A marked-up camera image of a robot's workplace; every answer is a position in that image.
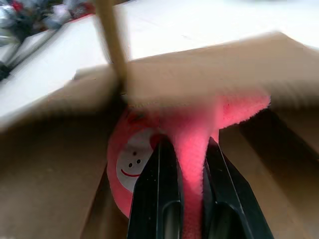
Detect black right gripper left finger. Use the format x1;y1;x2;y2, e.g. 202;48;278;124
126;138;184;239

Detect pink smiling plush toy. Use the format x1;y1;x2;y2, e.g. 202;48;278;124
106;87;273;239

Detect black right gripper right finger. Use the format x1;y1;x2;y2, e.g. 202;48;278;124
202;136;276;239

